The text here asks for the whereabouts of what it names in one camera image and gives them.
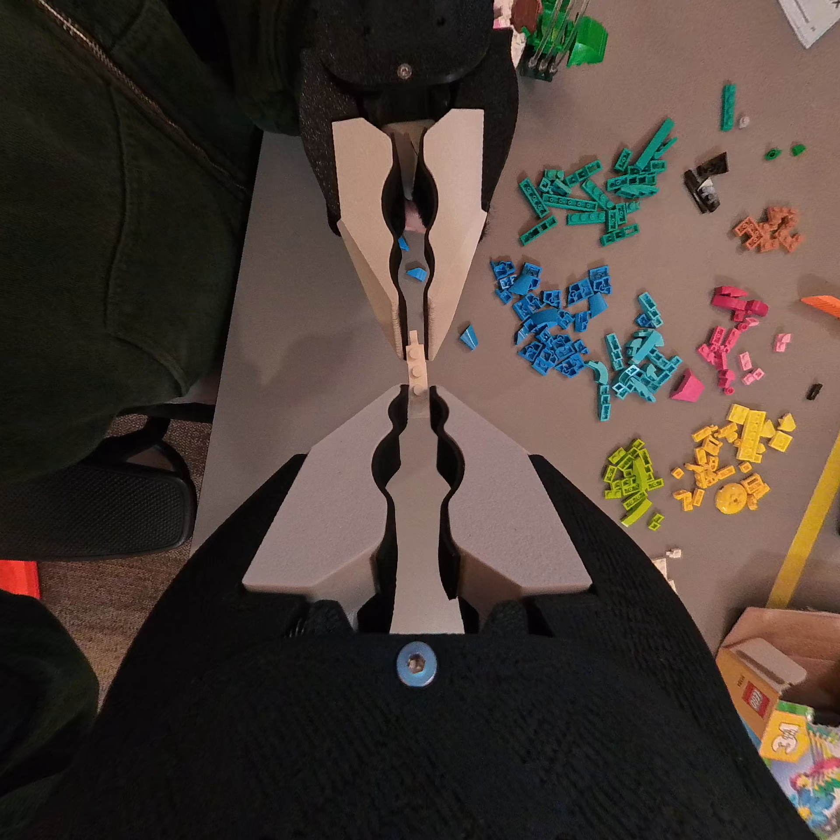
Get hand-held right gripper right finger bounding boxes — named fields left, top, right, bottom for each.
left=427, top=386, right=593, bottom=634

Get white lego plates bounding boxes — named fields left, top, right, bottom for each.
left=406, top=330, right=431, bottom=421

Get pile of yellow lego pieces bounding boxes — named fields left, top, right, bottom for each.
left=671, top=403, right=797, bottom=513

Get pile of pink lego pieces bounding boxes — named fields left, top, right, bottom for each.
left=697, top=285, right=794, bottom=395

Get pile of tan lego pieces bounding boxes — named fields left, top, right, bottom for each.
left=734, top=206, right=805, bottom=253

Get green lego model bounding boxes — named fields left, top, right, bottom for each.
left=512, top=0, right=610, bottom=81

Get pile of blue lego pieces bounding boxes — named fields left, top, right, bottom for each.
left=491, top=260, right=613, bottom=378

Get dark green cloth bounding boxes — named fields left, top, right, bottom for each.
left=0, top=587, right=101, bottom=840

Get pile of turquoise lego pieces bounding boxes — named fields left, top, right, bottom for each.
left=586, top=292, right=683, bottom=421

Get yellow tape strip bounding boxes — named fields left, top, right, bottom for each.
left=766, top=433, right=840, bottom=610

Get pile of teal lego pieces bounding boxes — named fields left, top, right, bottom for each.
left=518, top=118, right=678, bottom=247

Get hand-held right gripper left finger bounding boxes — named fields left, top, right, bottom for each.
left=241, top=386, right=403, bottom=634

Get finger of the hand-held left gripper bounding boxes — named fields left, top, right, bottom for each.
left=416, top=108, right=488, bottom=361
left=331, top=118, right=411, bottom=361

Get orange floor object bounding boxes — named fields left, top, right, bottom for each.
left=0, top=560, right=42, bottom=599

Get colourful lego box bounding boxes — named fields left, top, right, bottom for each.
left=715, top=607, right=840, bottom=840

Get person's dark green jacket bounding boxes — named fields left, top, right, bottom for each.
left=0, top=0, right=299, bottom=487

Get pile of lime lego pieces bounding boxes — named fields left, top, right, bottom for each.
left=604, top=438, right=665, bottom=529

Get white instruction paper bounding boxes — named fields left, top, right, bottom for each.
left=777, top=0, right=840, bottom=50

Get pile of white lego pieces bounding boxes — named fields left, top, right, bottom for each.
left=651, top=546, right=685, bottom=592

